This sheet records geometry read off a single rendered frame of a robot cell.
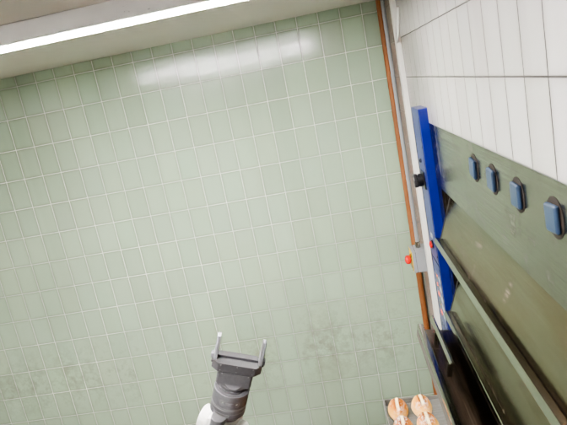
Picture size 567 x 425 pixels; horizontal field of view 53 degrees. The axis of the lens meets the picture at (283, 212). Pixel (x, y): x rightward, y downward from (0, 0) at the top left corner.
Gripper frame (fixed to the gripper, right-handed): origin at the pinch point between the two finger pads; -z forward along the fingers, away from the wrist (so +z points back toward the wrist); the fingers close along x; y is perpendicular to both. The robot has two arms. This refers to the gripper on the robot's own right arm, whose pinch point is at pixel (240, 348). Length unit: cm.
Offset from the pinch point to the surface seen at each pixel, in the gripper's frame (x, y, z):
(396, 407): -56, 35, 35
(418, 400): -63, 36, 32
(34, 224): 107, 161, 52
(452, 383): -62, 17, 11
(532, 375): -50, -33, -26
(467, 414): -61, 1, 9
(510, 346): -50, -22, -25
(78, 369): 74, 150, 128
